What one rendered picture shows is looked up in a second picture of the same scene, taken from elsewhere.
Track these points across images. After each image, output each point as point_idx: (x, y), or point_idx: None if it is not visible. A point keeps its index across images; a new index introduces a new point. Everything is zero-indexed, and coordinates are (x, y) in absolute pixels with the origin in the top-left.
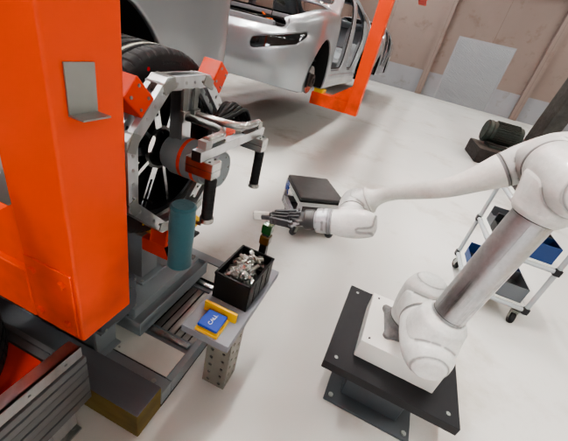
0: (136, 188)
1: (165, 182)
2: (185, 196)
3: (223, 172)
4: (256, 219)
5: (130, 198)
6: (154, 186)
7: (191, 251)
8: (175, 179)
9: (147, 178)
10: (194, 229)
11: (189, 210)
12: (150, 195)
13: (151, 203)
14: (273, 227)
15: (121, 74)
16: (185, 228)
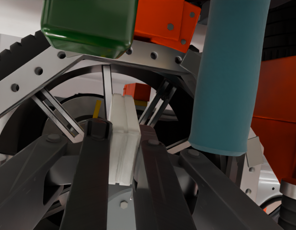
0: (245, 183)
1: (109, 105)
2: (78, 62)
3: (125, 225)
4: (132, 101)
5: (257, 172)
6: (89, 70)
7: (246, 23)
8: (58, 79)
9: None
10: (230, 89)
11: (237, 155)
12: (113, 68)
13: (135, 69)
14: (87, 30)
15: None
16: (252, 109)
